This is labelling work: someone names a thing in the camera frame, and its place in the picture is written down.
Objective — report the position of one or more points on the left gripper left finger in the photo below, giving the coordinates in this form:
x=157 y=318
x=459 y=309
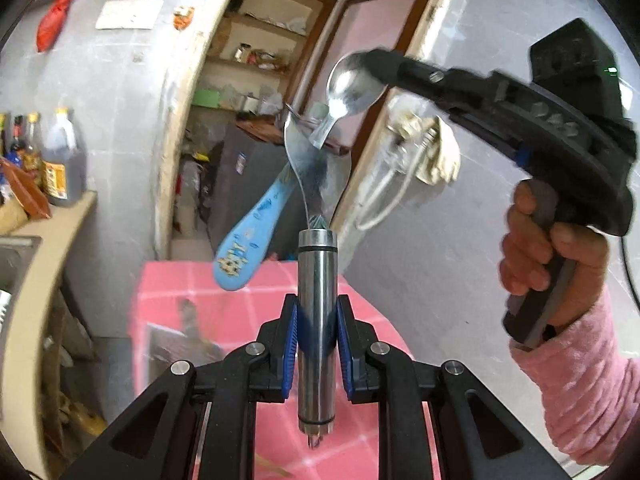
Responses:
x=198 y=421

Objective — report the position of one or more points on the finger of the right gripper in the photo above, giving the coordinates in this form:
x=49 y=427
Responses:
x=397 y=71

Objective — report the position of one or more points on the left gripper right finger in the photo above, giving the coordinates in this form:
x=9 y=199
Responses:
x=434 y=421

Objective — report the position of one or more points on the small silver spoon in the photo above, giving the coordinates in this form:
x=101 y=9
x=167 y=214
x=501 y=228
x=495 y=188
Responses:
x=351 y=89

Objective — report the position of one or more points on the blue handled ladle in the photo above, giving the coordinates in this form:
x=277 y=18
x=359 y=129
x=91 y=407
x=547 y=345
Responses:
x=241 y=252

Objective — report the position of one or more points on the steel table knife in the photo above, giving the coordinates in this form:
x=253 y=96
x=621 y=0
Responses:
x=316 y=292

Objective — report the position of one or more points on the steel kitchen sink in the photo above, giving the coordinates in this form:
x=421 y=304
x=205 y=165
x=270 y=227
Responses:
x=16 y=254

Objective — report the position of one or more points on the person's right hand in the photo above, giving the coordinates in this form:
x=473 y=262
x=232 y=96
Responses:
x=527 y=250

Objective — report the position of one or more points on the cream rubber gloves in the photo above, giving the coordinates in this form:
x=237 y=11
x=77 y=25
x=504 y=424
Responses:
x=427 y=148

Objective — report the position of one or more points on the wooden shelf unit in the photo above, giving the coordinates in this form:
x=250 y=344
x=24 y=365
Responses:
x=261 y=51

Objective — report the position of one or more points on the pink fleece right sleeve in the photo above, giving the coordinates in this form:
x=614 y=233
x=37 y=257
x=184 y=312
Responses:
x=589 y=391

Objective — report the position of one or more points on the dark grey cabinet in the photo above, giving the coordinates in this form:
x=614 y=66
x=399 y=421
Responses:
x=246 y=169

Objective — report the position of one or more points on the green box on shelf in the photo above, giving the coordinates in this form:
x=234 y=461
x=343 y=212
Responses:
x=206 y=98

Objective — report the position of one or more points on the large soy sauce jug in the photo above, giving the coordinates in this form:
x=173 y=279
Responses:
x=63 y=161

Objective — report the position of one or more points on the orange snack packet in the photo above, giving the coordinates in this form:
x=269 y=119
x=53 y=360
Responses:
x=27 y=193

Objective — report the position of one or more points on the red hanging bag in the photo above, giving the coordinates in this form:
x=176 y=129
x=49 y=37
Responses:
x=51 y=25

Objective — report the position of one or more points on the dark sauce bottle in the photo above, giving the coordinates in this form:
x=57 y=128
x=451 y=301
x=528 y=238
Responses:
x=18 y=145

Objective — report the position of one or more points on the orange wall hook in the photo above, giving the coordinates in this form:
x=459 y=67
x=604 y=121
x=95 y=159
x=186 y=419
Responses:
x=183 y=17

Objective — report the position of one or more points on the white wall switch plate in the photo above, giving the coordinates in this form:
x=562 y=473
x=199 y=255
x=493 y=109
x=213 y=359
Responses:
x=127 y=14

